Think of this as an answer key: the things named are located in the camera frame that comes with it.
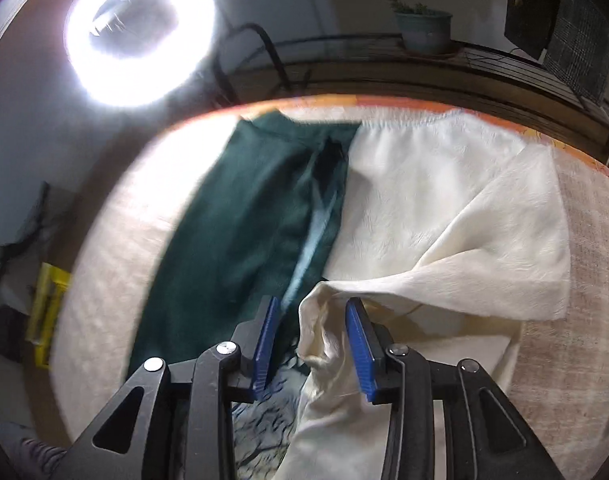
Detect dark hanging cloth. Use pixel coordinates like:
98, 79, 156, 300
503, 0, 565, 61

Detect yellow plastic crate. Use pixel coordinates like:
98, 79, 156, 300
26, 262, 71, 367

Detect white ring light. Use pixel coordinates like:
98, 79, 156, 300
64, 0, 217, 108

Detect black metal rack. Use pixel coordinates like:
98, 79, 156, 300
219, 32, 609, 133

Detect beige woven mat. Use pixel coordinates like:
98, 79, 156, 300
48, 94, 609, 480

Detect black patterned cloth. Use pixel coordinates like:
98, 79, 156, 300
232, 360, 305, 480

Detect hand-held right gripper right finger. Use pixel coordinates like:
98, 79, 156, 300
345, 297, 568, 480

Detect potted plant in grey pot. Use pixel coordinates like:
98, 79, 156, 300
386, 0, 459, 58

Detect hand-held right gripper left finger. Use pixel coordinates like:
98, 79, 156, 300
66, 295, 282, 480

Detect grey checked hanging cloth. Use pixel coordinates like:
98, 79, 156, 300
542, 0, 609, 107

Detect cream white shorts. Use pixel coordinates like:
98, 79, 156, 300
278, 109, 571, 480

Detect dark green shorts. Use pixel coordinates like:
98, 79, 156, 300
127, 111, 361, 376

